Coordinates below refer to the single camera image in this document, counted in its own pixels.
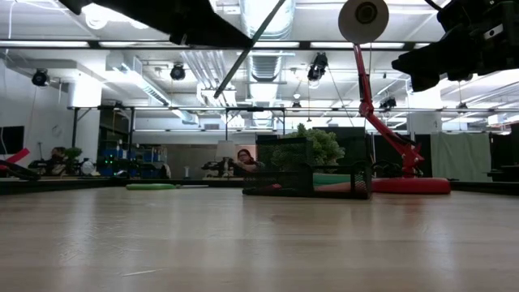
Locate small potted plant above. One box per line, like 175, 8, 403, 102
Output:
62, 146, 84, 176

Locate dark flat monitor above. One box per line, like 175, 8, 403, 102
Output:
0, 125, 25, 156

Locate red desk lamp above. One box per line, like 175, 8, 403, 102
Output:
338, 0, 452, 195

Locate teal pencil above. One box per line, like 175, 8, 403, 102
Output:
212, 0, 288, 100

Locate green-handled scissors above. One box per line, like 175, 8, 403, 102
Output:
125, 182, 210, 191

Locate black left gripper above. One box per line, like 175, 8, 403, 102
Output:
58, 0, 255, 48

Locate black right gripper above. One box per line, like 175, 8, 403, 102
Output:
391, 0, 519, 92

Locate silver air duct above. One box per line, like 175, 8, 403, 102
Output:
238, 0, 297, 84

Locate black table frame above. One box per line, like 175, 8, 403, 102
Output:
0, 176, 519, 196

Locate black track spotlight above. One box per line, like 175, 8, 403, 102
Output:
31, 67, 51, 88
169, 62, 187, 81
307, 51, 329, 82

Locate green artificial succulent plant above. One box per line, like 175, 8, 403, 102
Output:
283, 122, 346, 167

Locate black frame crossbar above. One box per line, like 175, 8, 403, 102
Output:
0, 39, 422, 51

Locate person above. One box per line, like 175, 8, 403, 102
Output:
49, 146, 69, 168
231, 148, 265, 178

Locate black metal rig frame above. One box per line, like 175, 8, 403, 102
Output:
66, 105, 137, 179

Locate black mesh desk organizer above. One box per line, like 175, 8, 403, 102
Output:
242, 136, 373, 200

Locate blue storage bins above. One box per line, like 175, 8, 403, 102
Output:
139, 146, 168, 179

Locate grey-green curtain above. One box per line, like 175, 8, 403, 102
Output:
430, 131, 492, 183

